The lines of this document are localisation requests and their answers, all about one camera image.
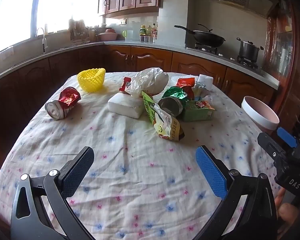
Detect crushed red can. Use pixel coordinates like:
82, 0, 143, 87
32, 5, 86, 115
45, 87, 81, 120

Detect wooden framed glass door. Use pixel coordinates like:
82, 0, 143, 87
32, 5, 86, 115
262, 0, 300, 135

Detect dish rack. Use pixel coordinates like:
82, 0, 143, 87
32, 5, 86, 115
69, 19, 98, 44

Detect white foam block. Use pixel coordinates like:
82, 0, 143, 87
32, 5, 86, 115
107, 92, 145, 118

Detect wooden base cabinets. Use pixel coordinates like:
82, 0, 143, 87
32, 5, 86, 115
0, 45, 278, 120

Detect steel cooking pot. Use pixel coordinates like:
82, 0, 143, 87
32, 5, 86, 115
237, 37, 264, 62

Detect pink basin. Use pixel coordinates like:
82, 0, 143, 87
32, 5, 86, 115
97, 29, 118, 42

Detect green drink pouch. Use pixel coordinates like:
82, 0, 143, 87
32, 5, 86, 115
141, 91, 185, 142

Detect small red snack packet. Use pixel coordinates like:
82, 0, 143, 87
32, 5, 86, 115
119, 77, 133, 95

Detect grey kitchen countertop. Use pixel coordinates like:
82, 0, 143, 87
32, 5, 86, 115
0, 40, 280, 90

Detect white plastic bag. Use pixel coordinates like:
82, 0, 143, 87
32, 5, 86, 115
126, 67, 169, 97

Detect person's right hand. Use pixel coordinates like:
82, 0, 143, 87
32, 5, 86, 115
275, 187, 300, 232

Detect crushed green can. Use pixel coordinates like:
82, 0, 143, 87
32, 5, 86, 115
158, 86, 188, 117

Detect black wok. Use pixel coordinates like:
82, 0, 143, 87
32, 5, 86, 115
174, 24, 226, 47

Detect gas stove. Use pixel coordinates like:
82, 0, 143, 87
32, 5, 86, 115
186, 42, 265, 72

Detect red snack wrapper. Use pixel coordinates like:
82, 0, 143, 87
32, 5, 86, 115
176, 78, 195, 100

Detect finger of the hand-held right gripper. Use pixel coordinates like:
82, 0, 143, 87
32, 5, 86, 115
276, 127, 298, 148
257, 132, 294, 167

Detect pink and white bin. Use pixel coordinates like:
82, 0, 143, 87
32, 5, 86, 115
241, 96, 280, 132

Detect floral white tablecloth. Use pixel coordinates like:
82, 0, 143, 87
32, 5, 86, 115
0, 72, 280, 240

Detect chrome faucet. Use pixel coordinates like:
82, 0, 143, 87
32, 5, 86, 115
35, 27, 47, 53

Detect yellow foam fruit net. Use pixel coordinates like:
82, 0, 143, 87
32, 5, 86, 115
77, 68, 106, 93

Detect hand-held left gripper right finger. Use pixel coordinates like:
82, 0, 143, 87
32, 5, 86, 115
195, 145, 278, 240

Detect row of condiment bottles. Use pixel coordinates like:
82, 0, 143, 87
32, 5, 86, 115
139, 23, 158, 43

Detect green carton box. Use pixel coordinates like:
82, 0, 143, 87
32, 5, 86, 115
181, 100, 215, 122

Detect window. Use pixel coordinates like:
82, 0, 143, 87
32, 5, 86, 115
0, 0, 95, 58

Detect crumpled white wrapper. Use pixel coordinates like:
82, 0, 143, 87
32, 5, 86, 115
191, 84, 213, 103

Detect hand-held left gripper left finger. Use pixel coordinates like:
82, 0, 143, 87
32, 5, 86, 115
10, 146, 95, 240

